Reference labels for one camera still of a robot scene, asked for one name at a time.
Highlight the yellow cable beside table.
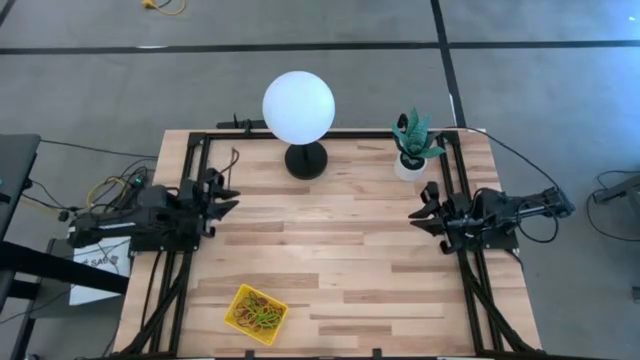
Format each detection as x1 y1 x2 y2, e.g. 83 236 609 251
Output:
85 175 132 209

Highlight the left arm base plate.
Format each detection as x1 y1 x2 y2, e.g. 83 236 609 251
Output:
128 233 201 253

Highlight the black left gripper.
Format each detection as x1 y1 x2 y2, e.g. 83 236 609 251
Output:
189 168 241 238

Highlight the black beam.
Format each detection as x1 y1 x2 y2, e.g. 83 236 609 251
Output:
0 240 131 296

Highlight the yellow plastic bin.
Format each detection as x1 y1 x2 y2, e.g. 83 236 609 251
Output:
223 283 290 348

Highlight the black floor cable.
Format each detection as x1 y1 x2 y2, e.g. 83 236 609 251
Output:
585 169 640 244

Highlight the black cable bundle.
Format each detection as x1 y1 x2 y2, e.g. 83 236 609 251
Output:
22 158 157 224

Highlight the black aluminium table frame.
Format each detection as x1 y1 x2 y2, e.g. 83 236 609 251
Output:
119 128 544 360

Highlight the green plant in white pot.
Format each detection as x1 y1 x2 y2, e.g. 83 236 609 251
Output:
390 107 447 182

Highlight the white globe lamp black base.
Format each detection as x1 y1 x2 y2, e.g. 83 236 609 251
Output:
261 70 337 181

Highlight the grey cabinet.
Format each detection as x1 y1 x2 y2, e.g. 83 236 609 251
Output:
0 133 42 241

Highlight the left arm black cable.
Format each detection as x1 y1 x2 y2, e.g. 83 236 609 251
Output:
219 146 241 177

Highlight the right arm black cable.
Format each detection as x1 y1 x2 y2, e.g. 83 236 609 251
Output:
444 126 561 245

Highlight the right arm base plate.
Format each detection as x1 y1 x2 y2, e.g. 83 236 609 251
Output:
469 230 520 251

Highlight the yellow floor cable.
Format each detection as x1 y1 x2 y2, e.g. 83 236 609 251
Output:
141 0 188 17

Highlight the black stand leg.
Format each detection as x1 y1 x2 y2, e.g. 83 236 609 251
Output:
592 173 640 205

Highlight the white paper sheet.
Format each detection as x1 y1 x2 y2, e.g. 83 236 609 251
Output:
68 235 133 307

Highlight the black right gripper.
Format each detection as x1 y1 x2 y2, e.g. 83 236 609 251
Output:
408 181 471 255

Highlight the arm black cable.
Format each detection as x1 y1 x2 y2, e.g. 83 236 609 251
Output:
444 126 561 245
219 146 241 177

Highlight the large red rubber band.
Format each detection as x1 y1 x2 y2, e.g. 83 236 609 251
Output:
247 293 274 331

